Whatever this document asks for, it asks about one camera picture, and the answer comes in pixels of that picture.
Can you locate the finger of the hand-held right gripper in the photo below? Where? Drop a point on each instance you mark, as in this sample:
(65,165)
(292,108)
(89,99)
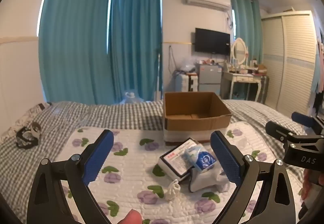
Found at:
(277,131)
(301,118)

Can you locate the black wall television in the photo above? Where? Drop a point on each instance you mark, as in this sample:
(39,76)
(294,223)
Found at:
(212,41)

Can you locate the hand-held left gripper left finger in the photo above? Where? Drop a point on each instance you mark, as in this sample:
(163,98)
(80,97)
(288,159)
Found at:
(100,155)

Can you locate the patterned pillow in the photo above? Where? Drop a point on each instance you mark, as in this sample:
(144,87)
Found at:
(22,117)

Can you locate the small white knotted sock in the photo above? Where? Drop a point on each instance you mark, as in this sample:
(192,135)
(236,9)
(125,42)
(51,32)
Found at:
(173,189)

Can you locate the wide teal curtain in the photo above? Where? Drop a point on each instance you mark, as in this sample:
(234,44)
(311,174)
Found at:
(73,36)

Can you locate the person's left hand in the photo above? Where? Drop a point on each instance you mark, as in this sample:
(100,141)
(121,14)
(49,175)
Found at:
(131,217)

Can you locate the brown cardboard box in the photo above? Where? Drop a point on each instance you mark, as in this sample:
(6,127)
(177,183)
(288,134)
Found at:
(197,124)

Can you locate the clear plastic bag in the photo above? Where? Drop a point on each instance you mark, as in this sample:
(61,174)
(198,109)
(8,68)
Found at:
(186,66)

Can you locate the narrow teal curtain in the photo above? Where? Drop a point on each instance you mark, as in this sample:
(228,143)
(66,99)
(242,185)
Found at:
(246,26)

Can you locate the hanging clothes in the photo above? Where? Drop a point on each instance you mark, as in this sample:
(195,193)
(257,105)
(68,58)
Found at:
(319,74)

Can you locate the white floral quilt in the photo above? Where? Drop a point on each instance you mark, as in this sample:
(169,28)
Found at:
(131,176)

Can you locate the white dark-edged tissue packet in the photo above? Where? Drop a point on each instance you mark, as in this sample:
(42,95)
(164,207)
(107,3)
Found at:
(174,160)

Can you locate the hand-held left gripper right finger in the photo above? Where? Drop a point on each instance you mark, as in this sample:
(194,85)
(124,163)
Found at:
(225,158)

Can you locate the grey small fridge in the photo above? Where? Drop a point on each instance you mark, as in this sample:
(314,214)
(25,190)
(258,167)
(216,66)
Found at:
(208,77)

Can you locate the white oval mirror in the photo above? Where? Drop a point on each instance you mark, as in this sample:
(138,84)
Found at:
(239,50)

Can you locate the white dressing table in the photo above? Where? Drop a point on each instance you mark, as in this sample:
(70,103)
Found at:
(240,78)

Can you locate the black white cloth bundle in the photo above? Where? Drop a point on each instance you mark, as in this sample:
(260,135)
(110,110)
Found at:
(26,136)

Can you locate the white air conditioner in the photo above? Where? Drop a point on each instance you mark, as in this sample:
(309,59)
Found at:
(207,0)

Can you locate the white mop pole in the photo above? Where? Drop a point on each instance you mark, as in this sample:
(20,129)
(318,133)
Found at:
(158,77)

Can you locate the cream louvred wardrobe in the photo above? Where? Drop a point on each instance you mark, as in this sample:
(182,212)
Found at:
(293,62)

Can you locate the blue white wipes packet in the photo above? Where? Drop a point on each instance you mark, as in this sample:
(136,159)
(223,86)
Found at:
(202,159)

